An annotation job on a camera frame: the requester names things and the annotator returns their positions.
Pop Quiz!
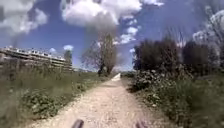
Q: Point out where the pale gravel dirt path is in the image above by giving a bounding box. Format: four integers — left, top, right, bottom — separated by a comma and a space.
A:
24, 73, 168, 128

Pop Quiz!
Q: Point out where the row of dark trees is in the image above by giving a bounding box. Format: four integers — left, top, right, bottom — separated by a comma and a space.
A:
132, 37, 224, 73

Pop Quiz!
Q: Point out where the robot's own part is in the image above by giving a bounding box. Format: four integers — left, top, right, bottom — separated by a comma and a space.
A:
135, 120, 148, 128
72, 119, 85, 128

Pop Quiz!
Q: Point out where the weedy green verge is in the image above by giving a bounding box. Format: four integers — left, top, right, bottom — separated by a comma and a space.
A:
0, 61, 113, 128
120, 68, 224, 128

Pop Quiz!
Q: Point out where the long pale terraced building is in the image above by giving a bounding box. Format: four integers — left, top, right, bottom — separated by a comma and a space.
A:
0, 46, 75, 71

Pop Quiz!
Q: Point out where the bare brown tree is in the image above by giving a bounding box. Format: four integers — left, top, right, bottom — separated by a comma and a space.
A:
81, 31, 118, 77

